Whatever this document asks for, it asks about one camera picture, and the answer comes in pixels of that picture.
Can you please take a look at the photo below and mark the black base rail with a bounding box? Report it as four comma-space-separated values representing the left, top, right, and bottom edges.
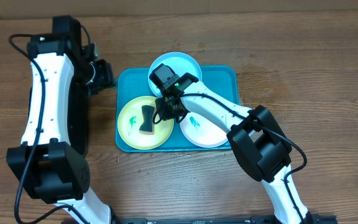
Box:
61, 214, 338, 224

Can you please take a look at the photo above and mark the light blue plate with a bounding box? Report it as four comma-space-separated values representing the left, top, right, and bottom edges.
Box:
148, 52, 202, 81

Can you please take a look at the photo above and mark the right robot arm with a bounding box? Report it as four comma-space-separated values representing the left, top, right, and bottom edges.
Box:
149, 64, 313, 223

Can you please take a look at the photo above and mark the black plastic tray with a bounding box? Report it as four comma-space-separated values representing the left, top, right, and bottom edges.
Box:
29, 79, 90, 156

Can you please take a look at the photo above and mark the cardboard backdrop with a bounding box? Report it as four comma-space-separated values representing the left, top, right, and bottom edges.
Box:
0, 0, 358, 20

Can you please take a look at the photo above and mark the white plate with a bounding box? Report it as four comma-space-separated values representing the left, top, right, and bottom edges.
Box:
180, 112, 227, 148

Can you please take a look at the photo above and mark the yellow-green plate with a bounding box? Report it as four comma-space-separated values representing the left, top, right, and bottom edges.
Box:
117, 96, 174, 150

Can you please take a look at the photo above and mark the teal plastic tray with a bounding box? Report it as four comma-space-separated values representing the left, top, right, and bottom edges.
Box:
116, 65, 239, 152

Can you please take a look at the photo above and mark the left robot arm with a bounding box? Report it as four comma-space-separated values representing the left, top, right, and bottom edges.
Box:
6, 16, 119, 223

